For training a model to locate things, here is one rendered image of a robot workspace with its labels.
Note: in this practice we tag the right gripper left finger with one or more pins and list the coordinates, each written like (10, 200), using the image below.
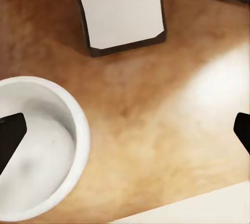
(12, 130)

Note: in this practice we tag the coffee cup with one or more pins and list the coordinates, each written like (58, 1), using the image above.
(52, 156)

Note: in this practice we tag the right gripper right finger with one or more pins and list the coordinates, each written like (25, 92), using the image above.
(242, 129)

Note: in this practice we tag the bottle of coffee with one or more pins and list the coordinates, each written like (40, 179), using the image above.
(114, 26)

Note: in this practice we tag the countertop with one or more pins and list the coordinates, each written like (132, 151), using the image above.
(161, 116)

